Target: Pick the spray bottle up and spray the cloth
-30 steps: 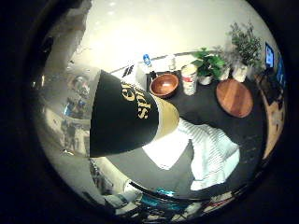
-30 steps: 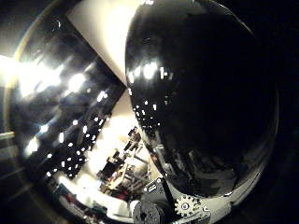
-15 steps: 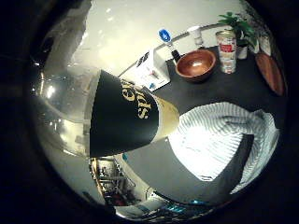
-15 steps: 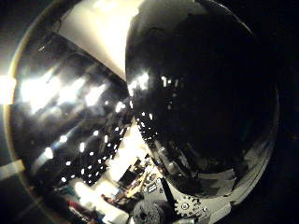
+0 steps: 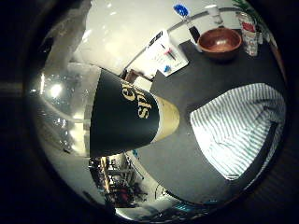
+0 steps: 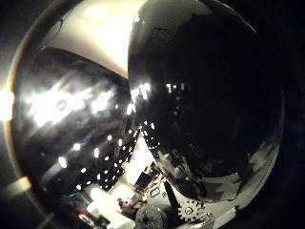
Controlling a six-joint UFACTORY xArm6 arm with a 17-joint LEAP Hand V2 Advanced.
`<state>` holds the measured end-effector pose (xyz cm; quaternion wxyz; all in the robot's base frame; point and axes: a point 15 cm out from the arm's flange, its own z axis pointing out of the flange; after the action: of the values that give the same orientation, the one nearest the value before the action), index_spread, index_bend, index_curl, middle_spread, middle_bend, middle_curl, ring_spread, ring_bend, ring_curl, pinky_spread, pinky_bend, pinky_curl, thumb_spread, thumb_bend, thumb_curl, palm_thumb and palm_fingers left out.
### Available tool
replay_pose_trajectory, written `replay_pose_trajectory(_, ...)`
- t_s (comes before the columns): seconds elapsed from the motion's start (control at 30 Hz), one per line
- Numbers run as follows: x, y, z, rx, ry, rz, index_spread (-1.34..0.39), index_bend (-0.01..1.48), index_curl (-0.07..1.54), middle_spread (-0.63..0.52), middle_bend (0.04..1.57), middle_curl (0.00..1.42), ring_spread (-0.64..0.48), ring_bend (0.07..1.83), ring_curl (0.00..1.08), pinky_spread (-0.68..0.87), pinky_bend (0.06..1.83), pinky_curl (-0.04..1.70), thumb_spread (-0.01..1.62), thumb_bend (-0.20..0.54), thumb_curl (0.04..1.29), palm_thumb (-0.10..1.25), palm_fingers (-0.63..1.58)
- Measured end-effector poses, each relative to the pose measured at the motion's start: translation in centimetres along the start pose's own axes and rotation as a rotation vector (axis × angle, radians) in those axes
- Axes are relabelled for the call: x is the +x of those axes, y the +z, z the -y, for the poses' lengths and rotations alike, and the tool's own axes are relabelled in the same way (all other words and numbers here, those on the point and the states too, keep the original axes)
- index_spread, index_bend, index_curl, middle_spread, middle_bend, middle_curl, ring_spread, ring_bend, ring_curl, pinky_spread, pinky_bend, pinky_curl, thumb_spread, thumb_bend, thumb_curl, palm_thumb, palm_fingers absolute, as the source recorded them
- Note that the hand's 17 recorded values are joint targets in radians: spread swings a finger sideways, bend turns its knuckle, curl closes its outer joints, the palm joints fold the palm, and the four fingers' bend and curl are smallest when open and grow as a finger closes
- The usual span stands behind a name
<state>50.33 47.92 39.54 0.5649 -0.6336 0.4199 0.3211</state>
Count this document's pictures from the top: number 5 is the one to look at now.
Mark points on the black gold label spray bottle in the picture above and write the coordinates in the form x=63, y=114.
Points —
x=124, y=115

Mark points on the white green striped cloth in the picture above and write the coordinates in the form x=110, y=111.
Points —
x=236, y=130

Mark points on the blue crumpled object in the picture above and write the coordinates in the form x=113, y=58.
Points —
x=181, y=10

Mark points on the white cup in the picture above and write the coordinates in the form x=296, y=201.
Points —
x=215, y=14

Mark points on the brown wooden bowl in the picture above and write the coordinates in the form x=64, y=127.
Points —
x=219, y=42

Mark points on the red printed drink can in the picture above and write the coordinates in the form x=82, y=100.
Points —
x=249, y=34

